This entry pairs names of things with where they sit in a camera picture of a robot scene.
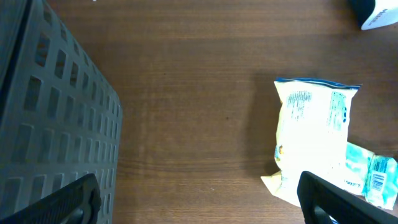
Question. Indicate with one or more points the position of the white barcode scanner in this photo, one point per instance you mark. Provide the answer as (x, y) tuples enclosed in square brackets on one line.
[(372, 14)]

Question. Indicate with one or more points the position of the small teal tissue pack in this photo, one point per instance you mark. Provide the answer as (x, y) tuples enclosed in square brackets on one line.
[(358, 160), (381, 183)]

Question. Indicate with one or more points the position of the cream snack bag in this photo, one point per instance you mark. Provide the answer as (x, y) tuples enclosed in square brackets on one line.
[(312, 133)]

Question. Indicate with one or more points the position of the dark grey perforated basket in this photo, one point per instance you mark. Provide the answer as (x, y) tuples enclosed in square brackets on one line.
[(60, 117)]

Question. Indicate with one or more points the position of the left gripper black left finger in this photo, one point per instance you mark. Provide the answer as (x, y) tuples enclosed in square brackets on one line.
[(77, 202)]

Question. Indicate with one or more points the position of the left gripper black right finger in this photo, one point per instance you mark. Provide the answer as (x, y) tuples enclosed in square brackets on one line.
[(323, 202)]

